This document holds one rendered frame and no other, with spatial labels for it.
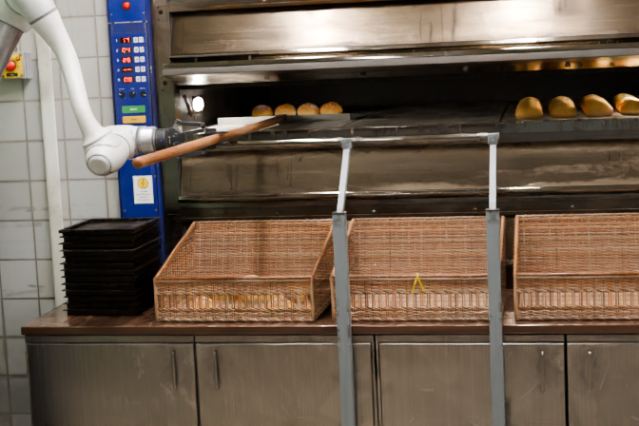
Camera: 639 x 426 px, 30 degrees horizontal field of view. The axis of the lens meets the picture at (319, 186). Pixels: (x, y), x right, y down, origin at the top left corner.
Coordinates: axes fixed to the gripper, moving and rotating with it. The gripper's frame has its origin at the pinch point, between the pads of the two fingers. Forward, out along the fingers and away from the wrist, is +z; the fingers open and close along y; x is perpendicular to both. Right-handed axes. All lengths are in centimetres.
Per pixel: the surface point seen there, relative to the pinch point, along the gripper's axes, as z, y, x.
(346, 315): 41, 57, 6
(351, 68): 38, -20, -41
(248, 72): 1.7, -20.1, -39.8
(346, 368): 40, 74, 6
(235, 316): 2, 60, -4
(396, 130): 52, 3, -54
